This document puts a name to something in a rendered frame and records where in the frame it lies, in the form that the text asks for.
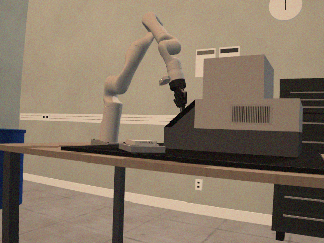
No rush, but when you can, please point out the grey benchtop machine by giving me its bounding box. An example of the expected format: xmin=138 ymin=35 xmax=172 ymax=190
xmin=163 ymin=54 xmax=301 ymax=158

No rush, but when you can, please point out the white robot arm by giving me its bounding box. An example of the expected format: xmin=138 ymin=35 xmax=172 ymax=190
xmin=99 ymin=12 xmax=185 ymax=143

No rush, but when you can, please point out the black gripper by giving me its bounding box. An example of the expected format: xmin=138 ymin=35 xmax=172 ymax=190
xmin=169 ymin=79 xmax=187 ymax=112

